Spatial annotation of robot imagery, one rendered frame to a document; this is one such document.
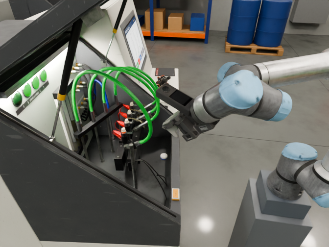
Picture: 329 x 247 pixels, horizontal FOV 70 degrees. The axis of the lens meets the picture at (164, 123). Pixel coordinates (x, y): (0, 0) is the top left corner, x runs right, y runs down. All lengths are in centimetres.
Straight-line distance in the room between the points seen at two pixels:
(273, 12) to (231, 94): 517
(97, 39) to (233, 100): 93
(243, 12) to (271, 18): 57
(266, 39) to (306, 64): 497
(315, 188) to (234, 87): 62
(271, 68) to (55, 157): 65
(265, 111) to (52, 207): 76
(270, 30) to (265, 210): 481
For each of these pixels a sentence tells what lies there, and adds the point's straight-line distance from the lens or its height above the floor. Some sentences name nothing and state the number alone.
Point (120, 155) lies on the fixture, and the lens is 114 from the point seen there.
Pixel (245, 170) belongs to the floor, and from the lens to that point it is 252.
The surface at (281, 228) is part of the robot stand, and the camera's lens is 127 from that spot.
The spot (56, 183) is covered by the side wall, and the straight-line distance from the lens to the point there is 84.
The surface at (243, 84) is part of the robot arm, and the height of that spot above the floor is 155.
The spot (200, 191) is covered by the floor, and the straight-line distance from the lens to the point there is 225.
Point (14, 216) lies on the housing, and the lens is 109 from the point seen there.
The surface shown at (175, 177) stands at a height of 95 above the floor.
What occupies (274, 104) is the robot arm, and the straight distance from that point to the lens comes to 56.
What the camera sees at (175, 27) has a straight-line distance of 630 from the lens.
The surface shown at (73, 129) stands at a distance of 121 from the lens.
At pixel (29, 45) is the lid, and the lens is 56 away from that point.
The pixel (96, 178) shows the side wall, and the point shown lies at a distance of 77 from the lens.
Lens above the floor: 175
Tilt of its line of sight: 36 degrees down
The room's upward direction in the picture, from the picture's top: straight up
